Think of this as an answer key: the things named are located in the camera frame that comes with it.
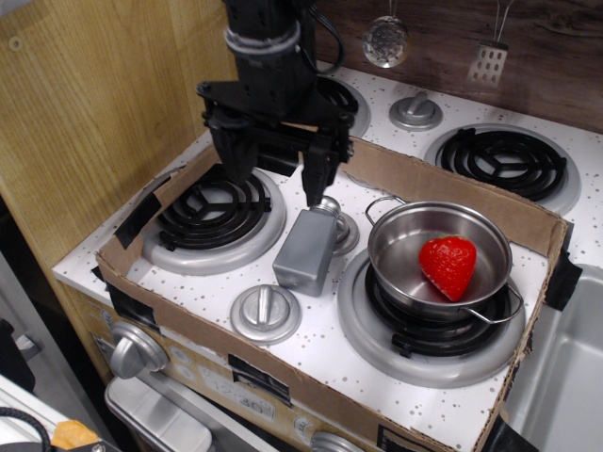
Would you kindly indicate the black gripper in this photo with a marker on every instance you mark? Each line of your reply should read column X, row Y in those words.
column 273, row 113

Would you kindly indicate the silver pepper shaker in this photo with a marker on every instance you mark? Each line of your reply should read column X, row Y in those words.
column 302, row 262

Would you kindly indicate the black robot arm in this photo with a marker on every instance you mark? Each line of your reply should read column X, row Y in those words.
column 265, row 27

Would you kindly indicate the back left black burner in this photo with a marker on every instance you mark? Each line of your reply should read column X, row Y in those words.
column 348, row 98

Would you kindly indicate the black burner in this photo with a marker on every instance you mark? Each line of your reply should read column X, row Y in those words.
column 512, row 158
column 421, row 352
column 216, row 226
column 348, row 98

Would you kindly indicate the front left black burner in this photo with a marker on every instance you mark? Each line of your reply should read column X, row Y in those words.
column 216, row 226

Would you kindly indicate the middle silver stove knob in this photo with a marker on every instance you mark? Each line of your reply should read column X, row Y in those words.
column 347, row 235

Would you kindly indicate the silver stove knob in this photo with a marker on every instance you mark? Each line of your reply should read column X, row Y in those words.
column 347, row 235
column 266, row 314
column 417, row 113

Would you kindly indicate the back silver stove knob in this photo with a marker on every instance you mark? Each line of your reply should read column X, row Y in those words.
column 417, row 113

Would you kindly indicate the hanging round metal strainer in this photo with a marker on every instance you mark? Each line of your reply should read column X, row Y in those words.
column 386, row 41

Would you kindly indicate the front silver stove knob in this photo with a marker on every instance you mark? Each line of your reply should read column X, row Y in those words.
column 266, row 314

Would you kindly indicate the small steel pot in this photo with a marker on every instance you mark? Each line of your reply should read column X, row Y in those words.
column 398, row 235

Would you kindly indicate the red toy strawberry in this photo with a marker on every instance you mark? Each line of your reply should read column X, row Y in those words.
column 449, row 263

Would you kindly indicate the hanging metal slotted spatula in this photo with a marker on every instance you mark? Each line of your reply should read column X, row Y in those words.
column 487, row 66

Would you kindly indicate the silver oven dial knob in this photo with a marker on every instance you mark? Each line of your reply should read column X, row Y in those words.
column 135, row 351

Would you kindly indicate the front right black burner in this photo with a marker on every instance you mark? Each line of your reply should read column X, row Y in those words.
column 421, row 352

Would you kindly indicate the back right black burner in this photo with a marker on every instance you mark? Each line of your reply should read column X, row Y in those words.
column 512, row 158

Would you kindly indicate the bottom silver oven knob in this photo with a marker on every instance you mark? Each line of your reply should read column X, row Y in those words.
column 323, row 441

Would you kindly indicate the orange object at bottom left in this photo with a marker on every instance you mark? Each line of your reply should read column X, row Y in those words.
column 71, row 434

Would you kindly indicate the grey toy sink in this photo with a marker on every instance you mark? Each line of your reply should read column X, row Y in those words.
column 555, row 403

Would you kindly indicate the cardboard box frame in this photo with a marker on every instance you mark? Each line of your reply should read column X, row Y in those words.
column 315, row 380

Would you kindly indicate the silver oven door handle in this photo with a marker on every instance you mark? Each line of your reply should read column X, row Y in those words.
column 159, row 421

